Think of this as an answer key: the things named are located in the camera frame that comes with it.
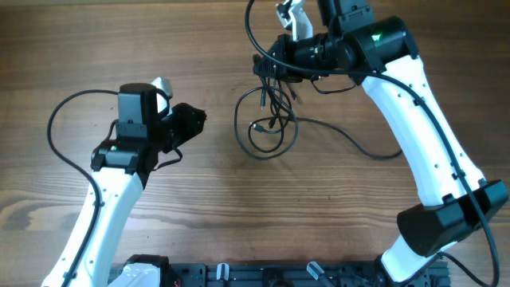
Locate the right camera black cable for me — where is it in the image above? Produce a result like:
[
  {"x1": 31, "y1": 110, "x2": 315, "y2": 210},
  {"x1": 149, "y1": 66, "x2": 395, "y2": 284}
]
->
[{"x1": 244, "y1": 0, "x2": 500, "y2": 287}]

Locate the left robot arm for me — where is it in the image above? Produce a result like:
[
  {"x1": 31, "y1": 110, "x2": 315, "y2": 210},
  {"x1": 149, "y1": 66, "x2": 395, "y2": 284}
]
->
[{"x1": 42, "y1": 77, "x2": 206, "y2": 286}]

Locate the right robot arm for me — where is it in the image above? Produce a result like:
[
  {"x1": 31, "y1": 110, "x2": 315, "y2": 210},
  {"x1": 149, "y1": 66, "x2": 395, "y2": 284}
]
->
[{"x1": 257, "y1": 1, "x2": 508, "y2": 286}]

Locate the camera black cable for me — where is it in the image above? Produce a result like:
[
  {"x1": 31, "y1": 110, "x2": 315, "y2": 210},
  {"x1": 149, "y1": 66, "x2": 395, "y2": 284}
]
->
[
  {"x1": 46, "y1": 88, "x2": 120, "y2": 287},
  {"x1": 244, "y1": 0, "x2": 500, "y2": 287}
]

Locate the left camera black cable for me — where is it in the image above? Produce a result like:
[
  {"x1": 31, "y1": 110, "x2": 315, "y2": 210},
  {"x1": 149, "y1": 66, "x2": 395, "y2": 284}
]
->
[{"x1": 46, "y1": 88, "x2": 120, "y2": 287}]

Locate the black USB cable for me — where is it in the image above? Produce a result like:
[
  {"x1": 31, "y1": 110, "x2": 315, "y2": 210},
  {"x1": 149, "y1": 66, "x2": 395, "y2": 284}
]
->
[{"x1": 294, "y1": 116, "x2": 403, "y2": 161}]

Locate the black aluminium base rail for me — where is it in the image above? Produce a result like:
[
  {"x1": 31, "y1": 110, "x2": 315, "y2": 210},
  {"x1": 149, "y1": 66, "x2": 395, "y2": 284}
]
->
[{"x1": 111, "y1": 261, "x2": 451, "y2": 287}]

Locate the black HDMI cable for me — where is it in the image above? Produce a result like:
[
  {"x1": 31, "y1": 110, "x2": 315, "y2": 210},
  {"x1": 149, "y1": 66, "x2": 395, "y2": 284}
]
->
[{"x1": 233, "y1": 77, "x2": 300, "y2": 161}]

